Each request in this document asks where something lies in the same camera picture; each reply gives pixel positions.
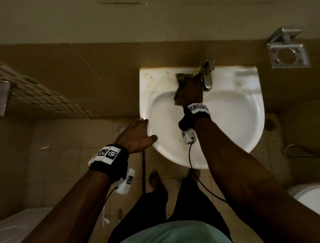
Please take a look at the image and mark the person's left hand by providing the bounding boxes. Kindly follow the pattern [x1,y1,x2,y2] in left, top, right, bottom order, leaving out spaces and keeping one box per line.
[113,118,159,155]

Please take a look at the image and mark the person's right hand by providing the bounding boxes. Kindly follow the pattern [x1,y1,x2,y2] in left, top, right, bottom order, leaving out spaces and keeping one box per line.
[174,74,205,108]

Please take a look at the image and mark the grey cleaning cloth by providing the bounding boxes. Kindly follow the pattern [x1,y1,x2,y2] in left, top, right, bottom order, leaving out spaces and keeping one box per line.
[174,73,198,107]

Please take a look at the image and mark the white wash basin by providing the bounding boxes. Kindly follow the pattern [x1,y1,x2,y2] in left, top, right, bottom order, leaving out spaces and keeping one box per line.
[139,65,265,170]

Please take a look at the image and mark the person's left forearm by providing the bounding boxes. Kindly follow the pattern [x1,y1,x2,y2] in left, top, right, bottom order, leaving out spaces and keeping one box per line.
[22,170,111,243]

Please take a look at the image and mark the chrome basin tap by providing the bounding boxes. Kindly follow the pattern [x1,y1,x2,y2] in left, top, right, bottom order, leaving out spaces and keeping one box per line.
[198,53,216,92]

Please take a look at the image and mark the person's left foot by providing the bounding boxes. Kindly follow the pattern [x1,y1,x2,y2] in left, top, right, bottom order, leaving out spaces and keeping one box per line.
[148,170,163,191]

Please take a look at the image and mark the person's foot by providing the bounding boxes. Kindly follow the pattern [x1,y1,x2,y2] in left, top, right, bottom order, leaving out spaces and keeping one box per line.
[188,169,202,183]
[148,170,163,191]

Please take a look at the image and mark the person's right foot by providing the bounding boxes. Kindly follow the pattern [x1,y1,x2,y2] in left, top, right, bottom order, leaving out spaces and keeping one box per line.
[188,169,202,183]

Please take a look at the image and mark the black right wrist band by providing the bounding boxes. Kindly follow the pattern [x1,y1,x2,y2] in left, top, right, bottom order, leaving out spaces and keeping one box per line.
[178,102,211,132]

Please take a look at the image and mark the black wrist band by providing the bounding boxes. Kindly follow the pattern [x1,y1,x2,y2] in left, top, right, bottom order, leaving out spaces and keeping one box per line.
[178,102,211,132]
[88,144,130,184]

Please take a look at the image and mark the black left wrist band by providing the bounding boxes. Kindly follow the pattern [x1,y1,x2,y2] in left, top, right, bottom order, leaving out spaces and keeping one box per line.
[88,144,130,184]

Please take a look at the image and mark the dark round floor drain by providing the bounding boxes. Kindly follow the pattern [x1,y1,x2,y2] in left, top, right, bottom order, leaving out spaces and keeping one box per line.
[264,118,277,132]

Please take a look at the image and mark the black trousers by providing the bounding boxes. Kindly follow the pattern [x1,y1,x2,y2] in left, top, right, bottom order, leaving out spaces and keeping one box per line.
[107,176,233,243]

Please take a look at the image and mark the teal shirt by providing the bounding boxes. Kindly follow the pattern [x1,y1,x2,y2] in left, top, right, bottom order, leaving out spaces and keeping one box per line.
[119,220,227,243]

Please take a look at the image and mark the white plastic appliance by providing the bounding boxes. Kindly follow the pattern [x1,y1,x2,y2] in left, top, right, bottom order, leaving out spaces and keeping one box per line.
[0,206,55,243]

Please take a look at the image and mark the white toilet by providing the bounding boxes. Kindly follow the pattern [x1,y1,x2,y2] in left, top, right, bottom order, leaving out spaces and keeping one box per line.
[286,182,320,216]

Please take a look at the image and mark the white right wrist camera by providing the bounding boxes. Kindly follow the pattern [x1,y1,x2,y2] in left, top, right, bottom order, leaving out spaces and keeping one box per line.
[181,129,197,145]

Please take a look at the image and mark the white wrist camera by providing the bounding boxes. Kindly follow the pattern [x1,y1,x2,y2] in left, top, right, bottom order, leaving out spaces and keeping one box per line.
[113,168,136,195]
[181,129,197,145]

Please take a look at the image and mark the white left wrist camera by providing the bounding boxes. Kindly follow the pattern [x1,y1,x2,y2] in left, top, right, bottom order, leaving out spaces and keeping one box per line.
[113,168,136,195]

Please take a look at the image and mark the black right camera cable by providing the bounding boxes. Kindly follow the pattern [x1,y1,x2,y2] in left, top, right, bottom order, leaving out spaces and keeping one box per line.
[188,137,228,204]

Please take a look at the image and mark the black camera cable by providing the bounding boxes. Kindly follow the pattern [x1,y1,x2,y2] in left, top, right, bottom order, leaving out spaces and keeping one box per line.
[188,137,228,204]
[102,186,119,228]

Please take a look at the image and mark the black left camera cable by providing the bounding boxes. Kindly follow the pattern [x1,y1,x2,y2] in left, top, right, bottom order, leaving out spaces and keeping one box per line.
[102,186,119,228]

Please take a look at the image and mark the chrome wall tap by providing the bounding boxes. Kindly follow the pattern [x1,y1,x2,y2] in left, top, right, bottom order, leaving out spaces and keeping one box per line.
[0,79,11,117]

